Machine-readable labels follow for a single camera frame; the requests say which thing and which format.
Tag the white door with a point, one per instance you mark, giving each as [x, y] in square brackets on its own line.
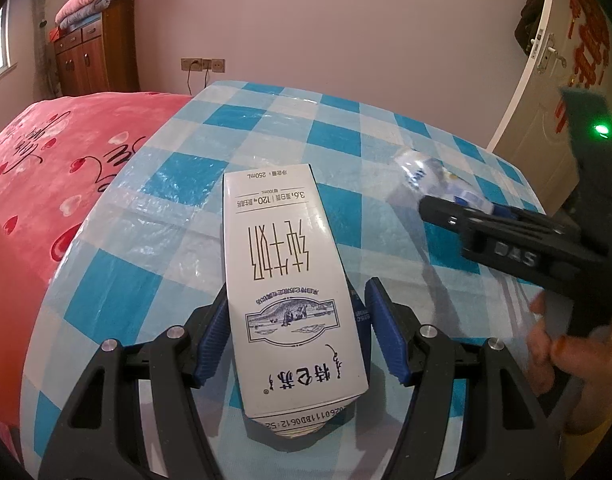
[536, 110]

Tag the red door decoration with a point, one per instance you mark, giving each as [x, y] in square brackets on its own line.
[588, 45]

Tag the person's right hand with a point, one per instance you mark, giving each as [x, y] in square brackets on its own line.
[586, 380]

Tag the wall socket strip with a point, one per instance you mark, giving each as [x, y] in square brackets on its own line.
[202, 64]

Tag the brown wooden cabinet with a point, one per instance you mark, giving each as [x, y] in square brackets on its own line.
[96, 55]

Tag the blue checked tablecloth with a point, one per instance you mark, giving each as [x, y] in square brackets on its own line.
[186, 200]

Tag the grey net curtain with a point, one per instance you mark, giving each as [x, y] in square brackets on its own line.
[40, 30]

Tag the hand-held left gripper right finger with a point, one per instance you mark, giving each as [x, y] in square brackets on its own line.
[386, 335]

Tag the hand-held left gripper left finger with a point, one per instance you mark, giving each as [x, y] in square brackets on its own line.
[213, 340]

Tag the dark hanging bag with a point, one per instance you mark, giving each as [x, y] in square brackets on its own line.
[533, 15]

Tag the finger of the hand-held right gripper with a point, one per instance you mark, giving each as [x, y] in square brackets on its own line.
[446, 215]
[531, 220]

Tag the pink printed bedspread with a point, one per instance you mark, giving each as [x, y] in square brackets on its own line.
[51, 185]

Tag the white milk carton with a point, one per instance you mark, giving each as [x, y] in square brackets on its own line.
[286, 270]

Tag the white plastic bottle blue label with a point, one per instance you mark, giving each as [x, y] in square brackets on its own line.
[436, 180]

